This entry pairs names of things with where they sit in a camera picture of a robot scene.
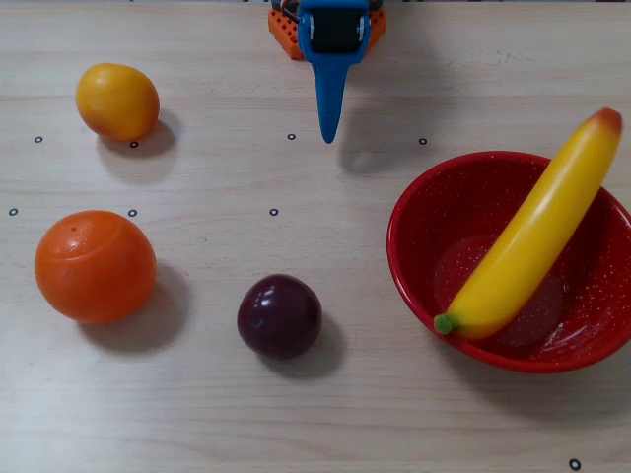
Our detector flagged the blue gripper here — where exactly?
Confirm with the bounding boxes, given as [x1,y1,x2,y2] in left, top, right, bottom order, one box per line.
[297,0,371,145]

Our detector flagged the yellow plastic toy banana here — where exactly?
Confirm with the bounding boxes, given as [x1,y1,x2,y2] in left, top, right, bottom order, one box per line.
[433,106,624,342]

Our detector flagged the red speckled enamel bowl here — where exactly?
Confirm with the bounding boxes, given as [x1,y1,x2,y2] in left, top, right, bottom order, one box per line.
[386,151,631,374]

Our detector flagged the yellow-orange plastic toy mango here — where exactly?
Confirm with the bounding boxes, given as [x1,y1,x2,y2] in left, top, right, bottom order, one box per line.
[75,62,161,143]

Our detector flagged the dark purple toy plum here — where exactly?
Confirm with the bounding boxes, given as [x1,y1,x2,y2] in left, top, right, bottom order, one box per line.
[237,273,324,360]

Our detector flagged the orange plastic toy orange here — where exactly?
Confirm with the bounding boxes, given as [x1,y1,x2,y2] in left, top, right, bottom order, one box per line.
[34,210,158,325]

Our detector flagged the gripper servo cable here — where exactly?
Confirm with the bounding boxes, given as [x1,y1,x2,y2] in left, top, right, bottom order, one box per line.
[273,0,301,24]

